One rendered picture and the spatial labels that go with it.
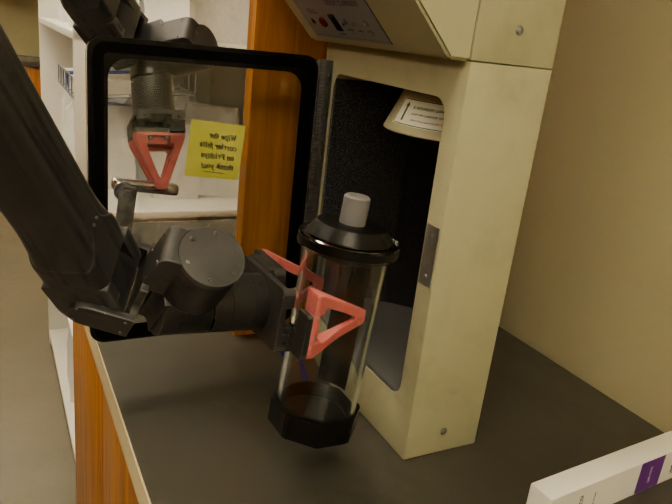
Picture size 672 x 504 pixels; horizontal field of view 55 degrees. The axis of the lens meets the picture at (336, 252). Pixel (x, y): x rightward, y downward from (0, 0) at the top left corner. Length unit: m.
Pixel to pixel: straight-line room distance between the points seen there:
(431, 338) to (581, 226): 0.46
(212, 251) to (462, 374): 0.39
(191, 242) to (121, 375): 0.45
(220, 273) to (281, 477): 0.32
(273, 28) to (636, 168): 0.58
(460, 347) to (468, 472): 0.15
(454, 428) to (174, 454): 0.34
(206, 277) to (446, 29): 0.33
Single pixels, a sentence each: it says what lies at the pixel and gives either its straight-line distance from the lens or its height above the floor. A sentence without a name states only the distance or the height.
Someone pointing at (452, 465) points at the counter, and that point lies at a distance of 0.85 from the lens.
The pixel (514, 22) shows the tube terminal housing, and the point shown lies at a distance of 0.71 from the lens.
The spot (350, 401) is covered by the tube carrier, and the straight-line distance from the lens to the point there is 0.72.
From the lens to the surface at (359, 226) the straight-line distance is 0.67.
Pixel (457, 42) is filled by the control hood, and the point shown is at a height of 1.43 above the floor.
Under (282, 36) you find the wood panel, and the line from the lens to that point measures 0.98.
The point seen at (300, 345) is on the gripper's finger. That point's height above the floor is 1.14.
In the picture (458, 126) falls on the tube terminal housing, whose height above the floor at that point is 1.35.
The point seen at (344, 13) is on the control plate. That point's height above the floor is 1.44.
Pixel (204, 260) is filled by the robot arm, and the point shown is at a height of 1.24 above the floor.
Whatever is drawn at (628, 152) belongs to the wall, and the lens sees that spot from 1.09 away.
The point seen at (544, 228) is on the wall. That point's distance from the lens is 1.20.
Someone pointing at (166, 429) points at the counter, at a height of 0.94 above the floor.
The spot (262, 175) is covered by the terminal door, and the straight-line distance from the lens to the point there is 0.93.
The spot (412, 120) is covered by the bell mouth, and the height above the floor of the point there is 1.33.
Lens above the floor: 1.42
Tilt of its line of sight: 18 degrees down
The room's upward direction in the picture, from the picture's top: 7 degrees clockwise
